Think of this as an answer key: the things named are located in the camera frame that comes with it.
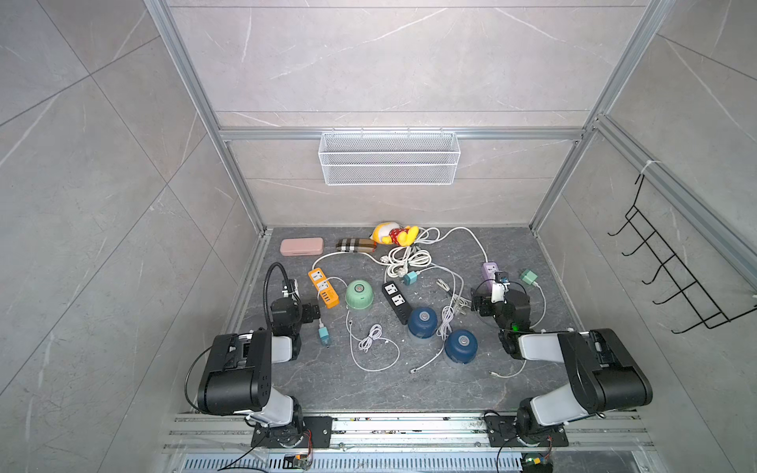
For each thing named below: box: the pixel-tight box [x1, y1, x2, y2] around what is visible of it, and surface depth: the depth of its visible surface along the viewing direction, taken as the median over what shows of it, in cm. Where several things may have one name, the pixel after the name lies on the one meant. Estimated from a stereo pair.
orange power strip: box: [307, 268, 341, 310], surface depth 100 cm
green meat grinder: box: [344, 279, 374, 310], surface depth 90 cm
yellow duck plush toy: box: [369, 221, 419, 247], surface depth 106 cm
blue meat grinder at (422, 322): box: [408, 306, 438, 339], surface depth 85 cm
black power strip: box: [381, 280, 413, 326], surface depth 97 cm
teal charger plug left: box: [318, 326, 331, 348], surface depth 89 cm
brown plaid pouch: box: [336, 237, 376, 253], surface depth 113 cm
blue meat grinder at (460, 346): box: [444, 329, 479, 365], surface depth 80 cm
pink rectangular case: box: [279, 237, 324, 257], surface depth 115 cm
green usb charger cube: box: [519, 268, 539, 285], surface depth 106 cm
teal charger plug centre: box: [403, 270, 419, 286], surface depth 103 cm
